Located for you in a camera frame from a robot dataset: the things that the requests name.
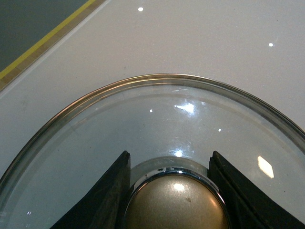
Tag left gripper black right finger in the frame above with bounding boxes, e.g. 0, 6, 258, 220
209, 151, 305, 229

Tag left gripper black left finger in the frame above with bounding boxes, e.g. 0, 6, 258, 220
52, 151, 131, 229

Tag glass pot lid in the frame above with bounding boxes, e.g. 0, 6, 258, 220
0, 74, 305, 229

